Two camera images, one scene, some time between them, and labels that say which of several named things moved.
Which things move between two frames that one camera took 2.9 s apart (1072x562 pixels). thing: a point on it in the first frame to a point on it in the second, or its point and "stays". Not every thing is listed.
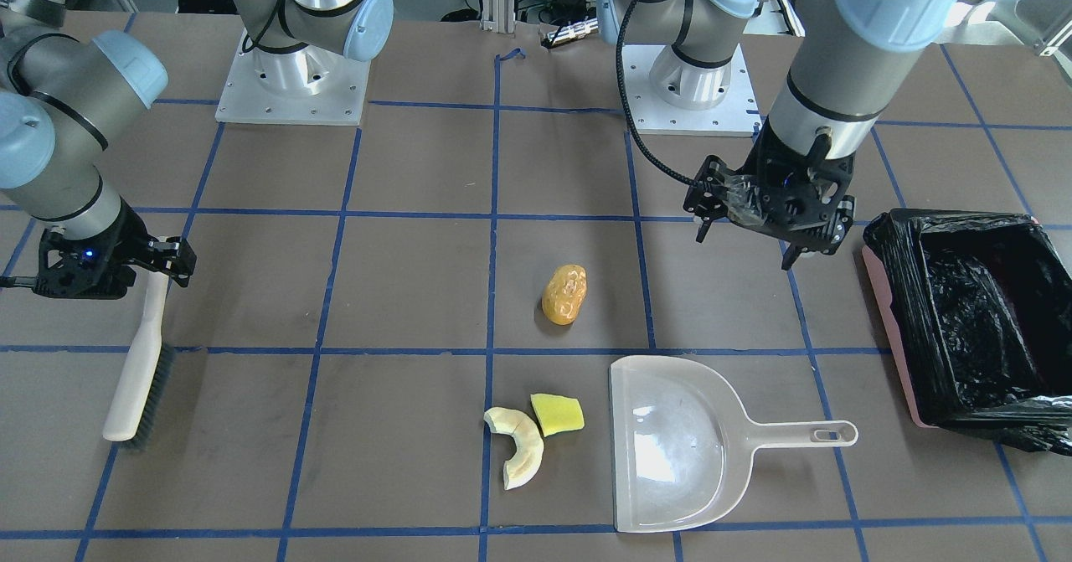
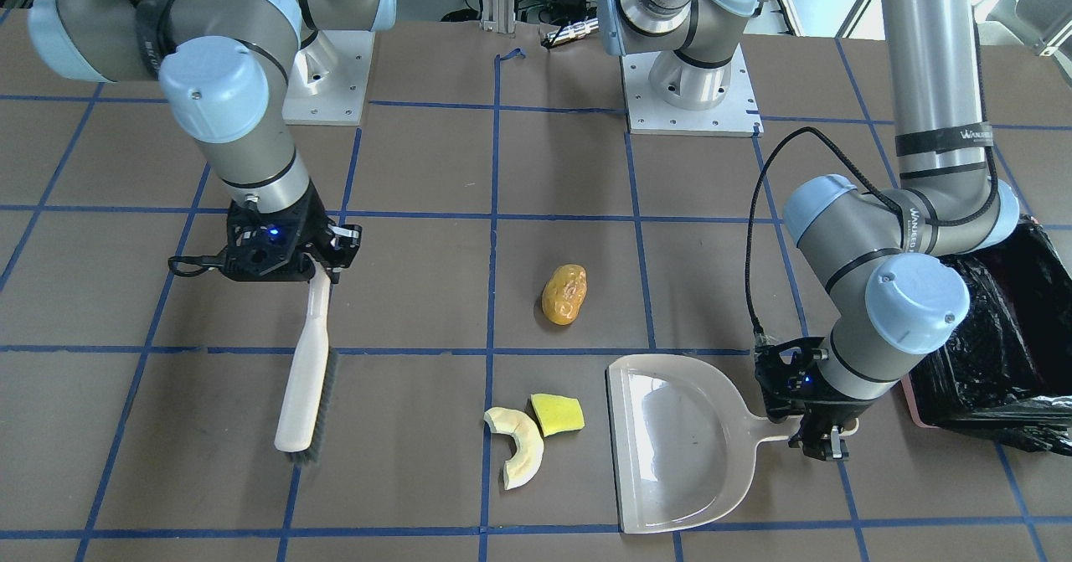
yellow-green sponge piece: [558, 414] stays
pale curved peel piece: [526, 431] stays
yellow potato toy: [563, 294] stays
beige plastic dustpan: [683, 445] stays
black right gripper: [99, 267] to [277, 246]
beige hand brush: [142, 391] to [311, 385]
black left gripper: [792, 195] to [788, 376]
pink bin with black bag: [981, 307] stays
